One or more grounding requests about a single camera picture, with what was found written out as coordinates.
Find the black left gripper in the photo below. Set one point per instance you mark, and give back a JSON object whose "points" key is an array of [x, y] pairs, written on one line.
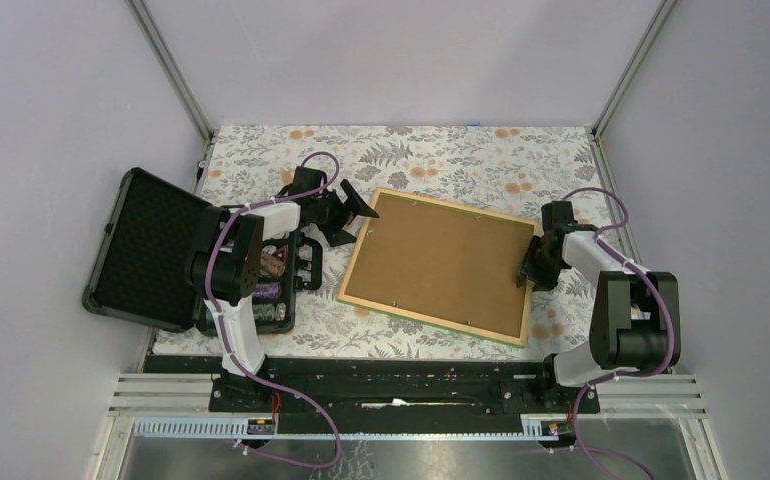
{"points": [[335, 232]]}

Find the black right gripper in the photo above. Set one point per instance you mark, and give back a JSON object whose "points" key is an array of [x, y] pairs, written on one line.
{"points": [[543, 282]]}

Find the wooden picture frame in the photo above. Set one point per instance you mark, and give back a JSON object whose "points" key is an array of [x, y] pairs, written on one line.
{"points": [[425, 324]]}

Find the brown cardboard backing board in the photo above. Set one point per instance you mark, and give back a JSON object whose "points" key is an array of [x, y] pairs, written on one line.
{"points": [[438, 265]]}

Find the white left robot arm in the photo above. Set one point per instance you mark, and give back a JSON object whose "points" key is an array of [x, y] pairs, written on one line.
{"points": [[224, 262]]}

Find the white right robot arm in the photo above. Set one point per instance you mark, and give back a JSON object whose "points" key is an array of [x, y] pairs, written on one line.
{"points": [[634, 326]]}

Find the black poker chip case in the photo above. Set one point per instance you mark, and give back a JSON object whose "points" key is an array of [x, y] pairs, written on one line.
{"points": [[139, 273]]}

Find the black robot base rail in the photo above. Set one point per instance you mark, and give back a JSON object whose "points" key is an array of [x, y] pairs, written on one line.
{"points": [[316, 384]]}

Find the aluminium cable tray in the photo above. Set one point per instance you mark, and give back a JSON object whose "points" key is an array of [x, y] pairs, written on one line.
{"points": [[178, 405]]}

